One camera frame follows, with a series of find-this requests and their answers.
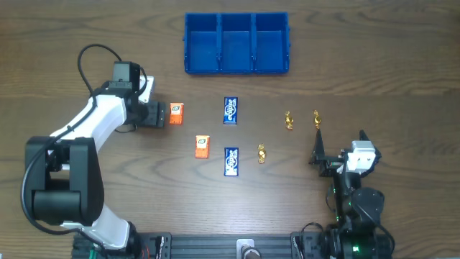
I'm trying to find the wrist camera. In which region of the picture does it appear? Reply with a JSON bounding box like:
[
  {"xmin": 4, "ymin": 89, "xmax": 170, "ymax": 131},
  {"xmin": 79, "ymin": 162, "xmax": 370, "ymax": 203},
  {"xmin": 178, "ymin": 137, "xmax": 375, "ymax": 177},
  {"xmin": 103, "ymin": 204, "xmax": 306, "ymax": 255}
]
[
  {"xmin": 141, "ymin": 75, "xmax": 156, "ymax": 104},
  {"xmin": 344, "ymin": 140, "xmax": 382, "ymax": 174}
]

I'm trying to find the blue tray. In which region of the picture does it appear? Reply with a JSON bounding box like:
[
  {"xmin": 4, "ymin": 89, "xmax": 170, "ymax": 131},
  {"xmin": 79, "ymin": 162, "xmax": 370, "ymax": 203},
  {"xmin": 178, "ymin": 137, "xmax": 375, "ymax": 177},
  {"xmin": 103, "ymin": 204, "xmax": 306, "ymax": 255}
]
[{"xmin": 183, "ymin": 12, "xmax": 291, "ymax": 76}]

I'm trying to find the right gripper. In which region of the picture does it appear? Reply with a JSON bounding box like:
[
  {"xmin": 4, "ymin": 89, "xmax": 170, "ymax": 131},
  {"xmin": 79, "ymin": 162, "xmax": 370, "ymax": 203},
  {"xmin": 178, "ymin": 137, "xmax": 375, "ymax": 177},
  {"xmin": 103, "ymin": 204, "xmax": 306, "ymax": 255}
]
[{"xmin": 308, "ymin": 128, "xmax": 371, "ymax": 178}]

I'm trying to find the orange candy box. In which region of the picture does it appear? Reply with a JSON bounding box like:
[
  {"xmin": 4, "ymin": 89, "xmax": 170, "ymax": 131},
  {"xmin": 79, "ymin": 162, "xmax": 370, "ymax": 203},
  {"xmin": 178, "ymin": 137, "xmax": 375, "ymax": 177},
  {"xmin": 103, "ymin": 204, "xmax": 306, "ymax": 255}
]
[
  {"xmin": 195, "ymin": 135, "xmax": 211, "ymax": 160},
  {"xmin": 169, "ymin": 102, "xmax": 185, "ymax": 126}
]

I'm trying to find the blue candy pack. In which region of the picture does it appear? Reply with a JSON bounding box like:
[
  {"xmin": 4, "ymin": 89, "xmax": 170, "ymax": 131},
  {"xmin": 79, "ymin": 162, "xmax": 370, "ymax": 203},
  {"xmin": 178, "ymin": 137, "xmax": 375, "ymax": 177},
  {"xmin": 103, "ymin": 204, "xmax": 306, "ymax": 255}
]
[
  {"xmin": 222, "ymin": 96, "xmax": 239, "ymax": 125},
  {"xmin": 224, "ymin": 146, "xmax": 240, "ymax": 178}
]

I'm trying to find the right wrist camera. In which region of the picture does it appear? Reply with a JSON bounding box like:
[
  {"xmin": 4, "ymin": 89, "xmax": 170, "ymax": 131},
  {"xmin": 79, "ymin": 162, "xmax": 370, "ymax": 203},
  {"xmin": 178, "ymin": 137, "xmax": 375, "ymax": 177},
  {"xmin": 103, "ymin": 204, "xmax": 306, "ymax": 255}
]
[{"xmin": 344, "ymin": 140, "xmax": 382, "ymax": 174}]

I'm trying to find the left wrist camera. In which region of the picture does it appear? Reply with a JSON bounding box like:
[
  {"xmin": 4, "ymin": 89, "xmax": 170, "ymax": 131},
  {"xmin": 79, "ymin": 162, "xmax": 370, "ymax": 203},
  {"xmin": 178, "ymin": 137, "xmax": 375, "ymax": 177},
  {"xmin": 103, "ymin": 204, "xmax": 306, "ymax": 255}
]
[{"xmin": 141, "ymin": 75, "xmax": 156, "ymax": 104}]

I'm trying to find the mounting rail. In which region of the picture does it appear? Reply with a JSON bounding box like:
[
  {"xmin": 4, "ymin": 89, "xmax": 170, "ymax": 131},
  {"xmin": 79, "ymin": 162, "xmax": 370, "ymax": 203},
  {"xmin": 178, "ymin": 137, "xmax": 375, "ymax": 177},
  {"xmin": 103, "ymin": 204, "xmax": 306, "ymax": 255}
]
[{"xmin": 71, "ymin": 232, "xmax": 395, "ymax": 259}]

